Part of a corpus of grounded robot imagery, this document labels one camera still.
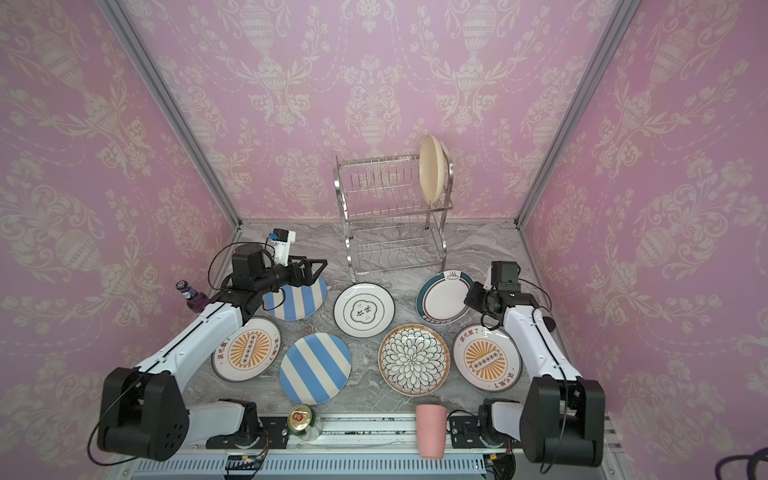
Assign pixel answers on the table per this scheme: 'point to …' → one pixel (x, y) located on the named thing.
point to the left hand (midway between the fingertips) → (316, 261)
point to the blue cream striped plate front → (315, 368)
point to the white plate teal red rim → (440, 298)
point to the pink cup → (431, 427)
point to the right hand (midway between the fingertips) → (472, 294)
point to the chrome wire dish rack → (390, 224)
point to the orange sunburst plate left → (249, 352)
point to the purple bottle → (196, 301)
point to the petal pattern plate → (414, 359)
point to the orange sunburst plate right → (489, 360)
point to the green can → (305, 423)
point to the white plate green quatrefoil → (364, 310)
